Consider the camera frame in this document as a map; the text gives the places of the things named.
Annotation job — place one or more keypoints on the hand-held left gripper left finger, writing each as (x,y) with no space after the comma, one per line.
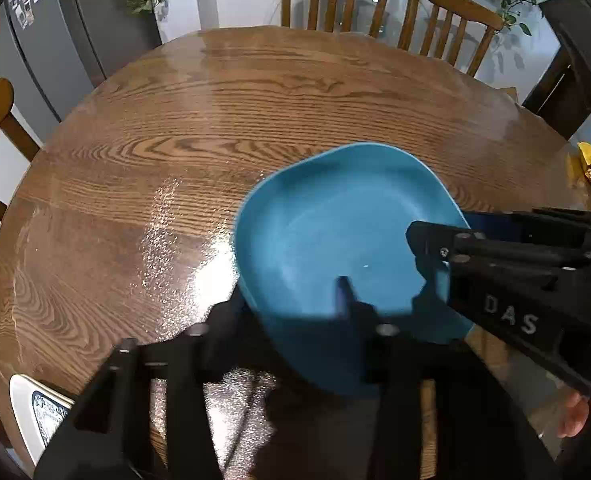
(225,322)

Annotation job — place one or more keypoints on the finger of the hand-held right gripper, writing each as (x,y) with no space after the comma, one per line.
(495,225)
(430,240)

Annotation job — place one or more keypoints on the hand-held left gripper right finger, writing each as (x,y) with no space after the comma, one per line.
(345,295)

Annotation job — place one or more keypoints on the blue rectangular plate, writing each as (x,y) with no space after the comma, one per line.
(325,220)

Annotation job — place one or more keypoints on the white rectangular plate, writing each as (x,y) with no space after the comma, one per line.
(23,400)

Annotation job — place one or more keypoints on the person's right hand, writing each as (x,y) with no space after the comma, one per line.
(573,417)

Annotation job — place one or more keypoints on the yellow snack bag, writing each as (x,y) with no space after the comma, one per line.
(588,160)

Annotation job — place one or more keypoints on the grey refrigerator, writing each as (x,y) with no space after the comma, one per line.
(50,35)

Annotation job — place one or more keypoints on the group of fridge photo magnets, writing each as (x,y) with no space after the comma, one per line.
(25,2)

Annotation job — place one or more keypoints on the dark wooden door frame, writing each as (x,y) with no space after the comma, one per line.
(575,35)

